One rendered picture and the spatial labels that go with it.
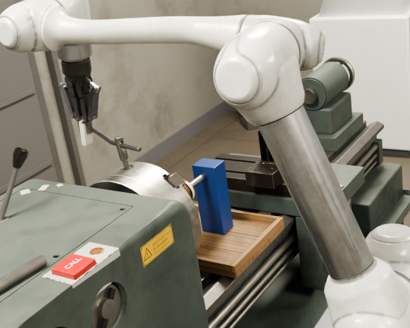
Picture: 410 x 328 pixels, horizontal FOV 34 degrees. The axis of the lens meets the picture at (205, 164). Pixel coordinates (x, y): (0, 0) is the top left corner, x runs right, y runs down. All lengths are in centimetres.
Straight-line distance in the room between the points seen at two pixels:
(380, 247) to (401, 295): 16
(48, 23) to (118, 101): 321
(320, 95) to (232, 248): 85
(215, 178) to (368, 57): 271
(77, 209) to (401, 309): 72
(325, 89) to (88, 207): 133
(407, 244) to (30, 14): 99
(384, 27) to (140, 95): 176
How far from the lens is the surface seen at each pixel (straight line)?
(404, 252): 161
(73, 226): 146
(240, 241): 204
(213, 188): 202
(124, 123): 482
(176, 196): 169
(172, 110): 530
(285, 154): 136
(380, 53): 454
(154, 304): 146
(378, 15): 452
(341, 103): 273
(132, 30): 155
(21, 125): 403
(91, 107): 179
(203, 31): 154
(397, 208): 292
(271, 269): 215
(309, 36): 145
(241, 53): 127
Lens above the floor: 188
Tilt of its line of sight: 22 degrees down
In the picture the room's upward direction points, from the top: 9 degrees counter-clockwise
